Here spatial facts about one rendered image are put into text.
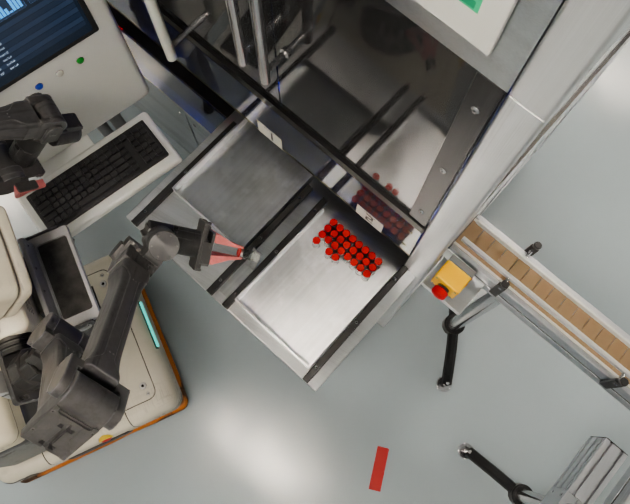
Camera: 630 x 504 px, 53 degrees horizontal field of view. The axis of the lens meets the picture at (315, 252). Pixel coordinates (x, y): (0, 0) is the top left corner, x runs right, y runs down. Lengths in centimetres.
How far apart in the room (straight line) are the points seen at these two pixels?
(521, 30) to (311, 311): 106
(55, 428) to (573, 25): 84
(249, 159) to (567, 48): 118
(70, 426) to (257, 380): 157
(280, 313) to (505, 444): 126
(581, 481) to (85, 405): 155
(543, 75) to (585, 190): 216
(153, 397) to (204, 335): 39
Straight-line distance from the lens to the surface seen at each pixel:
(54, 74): 174
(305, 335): 164
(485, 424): 260
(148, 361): 231
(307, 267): 168
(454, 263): 157
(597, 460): 216
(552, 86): 79
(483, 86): 88
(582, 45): 73
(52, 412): 99
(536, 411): 266
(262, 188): 175
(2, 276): 134
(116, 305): 114
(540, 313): 170
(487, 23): 77
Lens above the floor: 251
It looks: 75 degrees down
